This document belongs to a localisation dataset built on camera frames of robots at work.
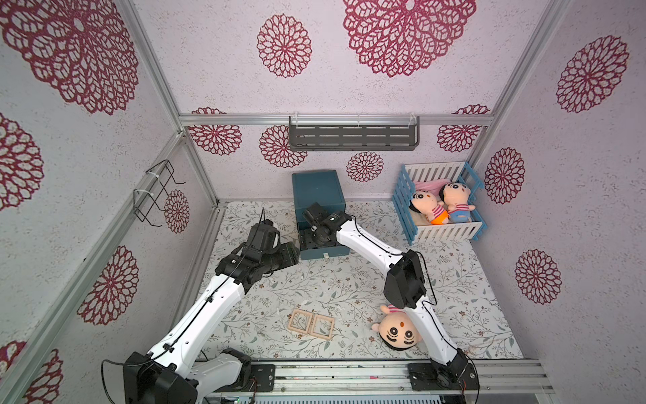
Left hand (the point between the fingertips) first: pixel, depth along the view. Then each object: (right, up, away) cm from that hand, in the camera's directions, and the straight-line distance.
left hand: (292, 255), depth 78 cm
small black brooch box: (+5, +4, +5) cm, 8 cm away
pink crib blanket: (+60, +27, +34) cm, 74 cm away
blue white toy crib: (+47, +9, +22) cm, 53 cm away
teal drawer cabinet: (+10, +24, +16) cm, 30 cm away
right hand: (+8, +3, +17) cm, 19 cm away
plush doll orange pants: (+55, +16, +24) cm, 62 cm away
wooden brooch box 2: (+10, -24, +5) cm, 27 cm away
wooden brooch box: (+2, -23, +7) cm, 24 cm away
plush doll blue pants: (+63, +21, +23) cm, 70 cm away
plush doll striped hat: (+32, -22, -4) cm, 39 cm away
